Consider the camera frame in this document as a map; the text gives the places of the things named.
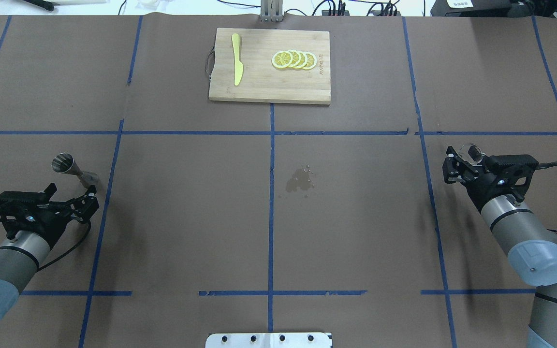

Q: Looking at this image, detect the lemon slice four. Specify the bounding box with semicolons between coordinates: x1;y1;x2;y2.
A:
302;52;318;71

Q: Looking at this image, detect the lemon slice one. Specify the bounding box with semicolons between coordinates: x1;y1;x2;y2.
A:
271;50;293;69

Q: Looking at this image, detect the bamboo cutting board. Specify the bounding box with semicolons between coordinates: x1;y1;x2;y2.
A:
208;28;332;105

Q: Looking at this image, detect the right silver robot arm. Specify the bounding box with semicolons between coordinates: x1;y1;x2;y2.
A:
442;143;557;348

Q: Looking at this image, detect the aluminium frame post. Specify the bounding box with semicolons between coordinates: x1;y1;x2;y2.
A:
260;0;284;23

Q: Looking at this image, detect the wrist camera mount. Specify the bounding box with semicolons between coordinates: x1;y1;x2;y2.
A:
0;191;49;241
484;154;539;203

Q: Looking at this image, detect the lemon slice two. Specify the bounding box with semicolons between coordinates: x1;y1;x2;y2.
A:
288;49;304;69

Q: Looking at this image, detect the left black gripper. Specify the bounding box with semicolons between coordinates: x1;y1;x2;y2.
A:
0;183;100;249

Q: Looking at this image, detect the steel jigger shaker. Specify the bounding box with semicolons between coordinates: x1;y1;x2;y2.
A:
51;152;100;188

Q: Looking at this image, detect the yellow plastic knife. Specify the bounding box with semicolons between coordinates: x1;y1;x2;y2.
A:
231;33;244;86

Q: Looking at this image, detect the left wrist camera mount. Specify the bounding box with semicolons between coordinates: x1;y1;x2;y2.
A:
0;191;49;241

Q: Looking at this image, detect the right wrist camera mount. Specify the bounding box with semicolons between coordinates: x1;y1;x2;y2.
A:
484;154;539;203

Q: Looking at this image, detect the black handheld tool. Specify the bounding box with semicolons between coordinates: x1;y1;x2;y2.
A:
23;0;56;13

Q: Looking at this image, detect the black computer box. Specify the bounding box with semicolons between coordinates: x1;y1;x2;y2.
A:
430;0;512;17

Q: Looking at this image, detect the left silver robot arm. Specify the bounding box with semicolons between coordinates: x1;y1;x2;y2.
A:
0;183;100;320

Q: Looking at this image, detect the white camera stand pillar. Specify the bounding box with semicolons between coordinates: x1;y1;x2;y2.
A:
205;332;334;348

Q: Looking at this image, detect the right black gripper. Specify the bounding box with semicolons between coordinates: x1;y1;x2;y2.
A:
442;146;539;211

